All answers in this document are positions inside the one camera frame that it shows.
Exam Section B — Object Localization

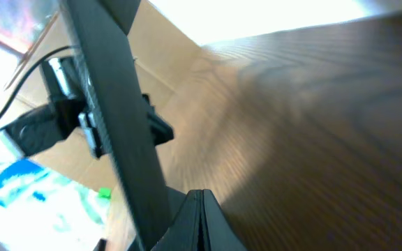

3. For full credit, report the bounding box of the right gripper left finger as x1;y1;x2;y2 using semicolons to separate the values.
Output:
152;189;202;251

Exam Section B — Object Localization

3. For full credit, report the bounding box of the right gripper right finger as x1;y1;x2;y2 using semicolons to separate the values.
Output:
200;190;246;251

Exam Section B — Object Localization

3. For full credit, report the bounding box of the dark green box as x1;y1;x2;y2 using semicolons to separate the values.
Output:
62;0;172;250

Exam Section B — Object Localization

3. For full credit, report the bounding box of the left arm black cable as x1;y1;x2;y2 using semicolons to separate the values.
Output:
0;44;80;136

